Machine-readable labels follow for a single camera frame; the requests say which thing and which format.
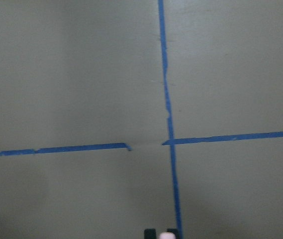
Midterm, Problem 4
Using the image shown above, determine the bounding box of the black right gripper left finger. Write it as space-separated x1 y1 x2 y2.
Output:
144 229 155 239

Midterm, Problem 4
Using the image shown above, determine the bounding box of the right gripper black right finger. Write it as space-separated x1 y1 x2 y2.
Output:
167 229 177 239

